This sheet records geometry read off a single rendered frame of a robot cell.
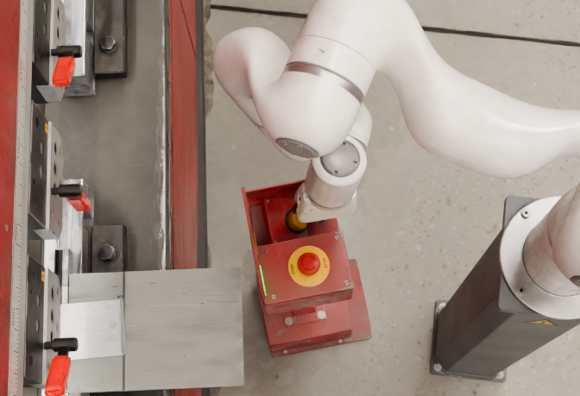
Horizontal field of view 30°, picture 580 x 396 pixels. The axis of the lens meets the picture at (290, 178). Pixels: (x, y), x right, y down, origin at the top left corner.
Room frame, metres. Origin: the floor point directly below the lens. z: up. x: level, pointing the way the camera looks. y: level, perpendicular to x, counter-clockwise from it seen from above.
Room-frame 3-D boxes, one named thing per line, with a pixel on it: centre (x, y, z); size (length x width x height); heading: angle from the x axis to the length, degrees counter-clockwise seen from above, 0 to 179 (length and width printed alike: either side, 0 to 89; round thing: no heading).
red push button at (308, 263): (0.36, -0.02, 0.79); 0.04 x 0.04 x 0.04
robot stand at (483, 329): (0.30, -0.40, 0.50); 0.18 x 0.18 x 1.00; 79
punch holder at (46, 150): (0.42, 0.36, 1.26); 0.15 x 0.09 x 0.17; 178
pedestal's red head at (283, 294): (0.41, -0.01, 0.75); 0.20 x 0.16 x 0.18; 7
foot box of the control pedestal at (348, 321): (0.41, -0.04, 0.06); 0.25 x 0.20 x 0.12; 97
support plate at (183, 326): (0.24, 0.22, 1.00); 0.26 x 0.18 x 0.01; 88
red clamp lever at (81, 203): (0.40, 0.30, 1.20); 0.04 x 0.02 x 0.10; 88
